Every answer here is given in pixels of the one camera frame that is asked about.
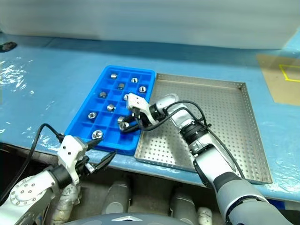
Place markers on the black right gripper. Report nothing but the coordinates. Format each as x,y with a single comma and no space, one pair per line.
140,118

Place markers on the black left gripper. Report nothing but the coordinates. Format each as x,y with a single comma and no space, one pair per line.
82,164

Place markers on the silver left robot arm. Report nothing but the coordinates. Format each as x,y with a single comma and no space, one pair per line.
28,194

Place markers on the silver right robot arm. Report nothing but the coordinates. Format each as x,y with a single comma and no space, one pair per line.
211,159

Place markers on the blue compartment tray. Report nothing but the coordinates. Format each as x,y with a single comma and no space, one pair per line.
110,122

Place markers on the dark grey rounded leg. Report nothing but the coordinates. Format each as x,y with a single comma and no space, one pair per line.
182,204
117,197

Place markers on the white crumpled foot cover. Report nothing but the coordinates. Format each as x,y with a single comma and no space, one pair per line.
66,204
205,216

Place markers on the grey robot torso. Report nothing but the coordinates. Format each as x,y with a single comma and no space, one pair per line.
126,219

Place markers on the perforated metal tray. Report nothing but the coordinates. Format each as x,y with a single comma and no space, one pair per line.
222,112

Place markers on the large white foam board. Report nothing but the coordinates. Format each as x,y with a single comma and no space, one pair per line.
140,21

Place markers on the small dark object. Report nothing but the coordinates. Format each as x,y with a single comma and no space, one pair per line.
8,46

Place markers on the brown cardboard mat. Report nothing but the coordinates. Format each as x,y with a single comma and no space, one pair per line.
281,89

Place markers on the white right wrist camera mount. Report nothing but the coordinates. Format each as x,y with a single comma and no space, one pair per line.
138,102

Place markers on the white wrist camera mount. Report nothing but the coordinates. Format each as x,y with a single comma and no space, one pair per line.
69,150
138,102

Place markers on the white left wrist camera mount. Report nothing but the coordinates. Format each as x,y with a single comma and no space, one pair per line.
69,150

